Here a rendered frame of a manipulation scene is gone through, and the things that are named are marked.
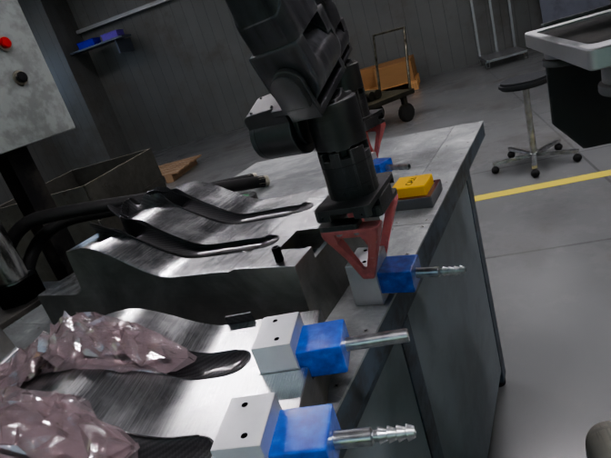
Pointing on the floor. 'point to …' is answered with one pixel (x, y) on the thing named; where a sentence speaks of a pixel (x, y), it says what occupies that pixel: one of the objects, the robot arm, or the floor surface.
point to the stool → (530, 124)
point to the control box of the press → (29, 124)
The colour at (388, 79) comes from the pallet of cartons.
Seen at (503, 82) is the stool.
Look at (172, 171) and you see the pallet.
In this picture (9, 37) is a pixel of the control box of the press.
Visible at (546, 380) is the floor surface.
